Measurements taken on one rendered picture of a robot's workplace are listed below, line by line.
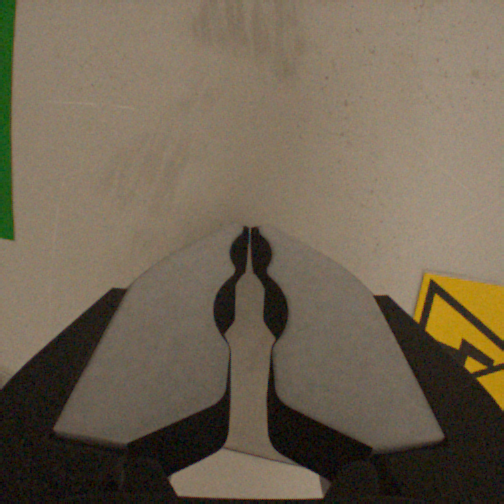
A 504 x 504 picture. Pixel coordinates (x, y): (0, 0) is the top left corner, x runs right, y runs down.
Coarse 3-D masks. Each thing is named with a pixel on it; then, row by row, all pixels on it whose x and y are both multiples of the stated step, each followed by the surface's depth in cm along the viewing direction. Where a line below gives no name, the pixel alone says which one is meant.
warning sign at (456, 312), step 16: (432, 288) 13; (448, 288) 13; (464, 288) 13; (480, 288) 13; (496, 288) 13; (432, 304) 13; (448, 304) 13; (464, 304) 13; (480, 304) 13; (496, 304) 13; (416, 320) 14; (432, 320) 14; (448, 320) 13; (464, 320) 13; (480, 320) 13; (496, 320) 13; (448, 336) 14; (464, 336) 13; (480, 336) 13; (496, 336) 13; (464, 352) 14; (480, 352) 13; (496, 352) 13; (480, 368) 14; (496, 368) 13; (496, 384) 14; (496, 400) 14
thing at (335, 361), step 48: (288, 240) 11; (288, 288) 9; (336, 288) 9; (288, 336) 8; (336, 336) 8; (384, 336) 8; (288, 384) 7; (336, 384) 7; (384, 384) 7; (288, 432) 7; (336, 432) 6; (384, 432) 6; (432, 432) 6
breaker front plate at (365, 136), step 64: (64, 0) 14; (128, 0) 13; (192, 0) 13; (256, 0) 12; (320, 0) 12; (384, 0) 11; (448, 0) 11; (64, 64) 15; (128, 64) 14; (192, 64) 13; (256, 64) 13; (320, 64) 12; (384, 64) 12; (448, 64) 11; (64, 128) 15; (128, 128) 15; (192, 128) 14; (256, 128) 13; (320, 128) 13; (384, 128) 12; (448, 128) 12; (64, 192) 16; (128, 192) 15; (192, 192) 15; (256, 192) 14; (320, 192) 13; (384, 192) 13; (448, 192) 12; (0, 256) 18; (64, 256) 17; (128, 256) 16; (384, 256) 13; (448, 256) 13; (0, 320) 19; (64, 320) 18; (256, 320) 15; (256, 384) 16; (256, 448) 17
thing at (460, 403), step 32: (416, 352) 7; (448, 352) 7; (448, 384) 7; (480, 384) 7; (448, 416) 6; (480, 416) 6; (448, 448) 6; (480, 448) 5; (384, 480) 5; (416, 480) 5; (448, 480) 5; (480, 480) 5
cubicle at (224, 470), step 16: (0, 384) 52; (208, 464) 43; (224, 464) 42; (240, 464) 42; (256, 464) 41; (272, 464) 40; (176, 480) 45; (192, 480) 44; (208, 480) 44; (224, 480) 43; (240, 480) 42; (256, 480) 42; (272, 480) 41; (288, 480) 41; (304, 480) 40; (192, 496) 45; (208, 496) 44; (224, 496) 44; (240, 496) 43; (256, 496) 42; (272, 496) 42; (288, 496) 41; (304, 496) 41; (320, 496) 40
